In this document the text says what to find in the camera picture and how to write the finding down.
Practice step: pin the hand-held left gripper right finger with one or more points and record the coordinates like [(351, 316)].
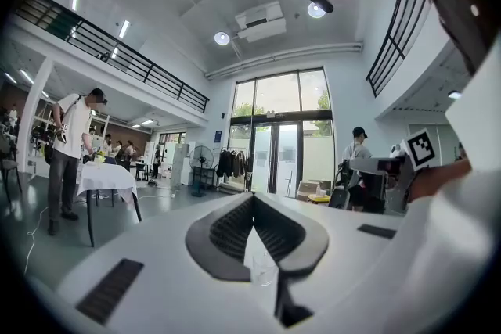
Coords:
[(344, 238)]

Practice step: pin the table with white cloth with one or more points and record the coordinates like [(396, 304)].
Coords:
[(103, 180)]

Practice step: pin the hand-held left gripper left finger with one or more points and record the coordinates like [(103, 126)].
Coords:
[(156, 266)]

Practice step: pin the clothes rack with dark clothes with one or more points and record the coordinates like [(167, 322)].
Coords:
[(233, 164)]

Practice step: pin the black balcony railing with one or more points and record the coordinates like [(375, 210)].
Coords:
[(117, 51), (395, 35)]

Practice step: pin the brown cardboard box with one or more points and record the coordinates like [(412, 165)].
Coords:
[(309, 187)]

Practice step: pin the black chair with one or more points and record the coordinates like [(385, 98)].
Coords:
[(9, 164)]

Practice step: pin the black floor fan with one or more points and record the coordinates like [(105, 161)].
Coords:
[(201, 164)]

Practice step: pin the yellow flower bunch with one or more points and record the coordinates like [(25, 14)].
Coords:
[(99, 157)]

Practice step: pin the clear glass cup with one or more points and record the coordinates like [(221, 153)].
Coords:
[(264, 270)]

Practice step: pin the glass entrance door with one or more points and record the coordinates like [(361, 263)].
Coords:
[(280, 137)]

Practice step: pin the round ceiling lamp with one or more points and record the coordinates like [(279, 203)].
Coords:
[(222, 38), (315, 11)]

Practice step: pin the white ceiling air conditioner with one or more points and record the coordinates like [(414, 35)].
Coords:
[(261, 21)]

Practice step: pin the person's right forearm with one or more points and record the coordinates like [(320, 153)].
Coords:
[(440, 178)]

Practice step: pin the black bin with yellow lid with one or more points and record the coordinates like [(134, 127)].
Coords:
[(319, 198)]

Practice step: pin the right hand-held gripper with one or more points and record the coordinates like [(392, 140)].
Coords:
[(405, 176)]

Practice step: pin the white pillar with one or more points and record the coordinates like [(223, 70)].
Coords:
[(33, 117)]

